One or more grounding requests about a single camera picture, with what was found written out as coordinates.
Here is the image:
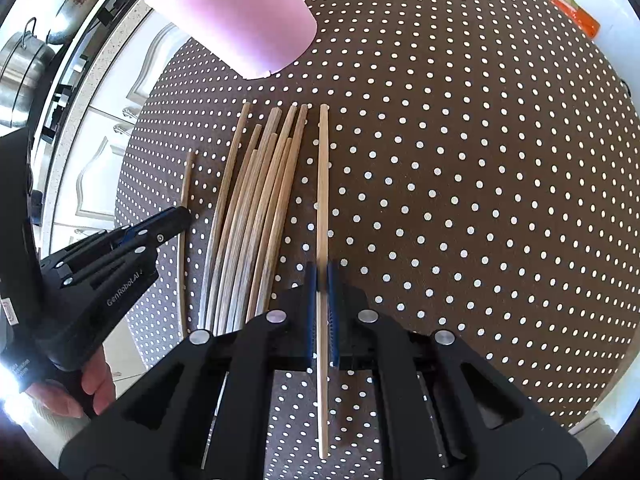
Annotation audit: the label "stainless steel steamer pot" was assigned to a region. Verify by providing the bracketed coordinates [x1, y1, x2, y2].
[0, 18, 55, 128]

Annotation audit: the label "person's left hand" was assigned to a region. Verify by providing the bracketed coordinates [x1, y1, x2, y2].
[26, 346, 116, 418]

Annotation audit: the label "brown polka dot tablecloth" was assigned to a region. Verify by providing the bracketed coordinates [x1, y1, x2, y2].
[115, 0, 639, 429]

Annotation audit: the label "pink cylindrical utensil cup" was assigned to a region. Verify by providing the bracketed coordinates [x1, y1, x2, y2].
[146, 0, 317, 79]

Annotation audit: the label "orange rice bag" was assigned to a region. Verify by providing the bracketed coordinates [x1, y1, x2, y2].
[550, 0, 600, 39]

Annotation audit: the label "cream base cabinets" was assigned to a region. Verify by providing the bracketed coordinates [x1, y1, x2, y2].
[37, 0, 189, 257]

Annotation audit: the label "black glass gas hob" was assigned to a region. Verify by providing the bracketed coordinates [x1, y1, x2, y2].
[28, 0, 143, 145]

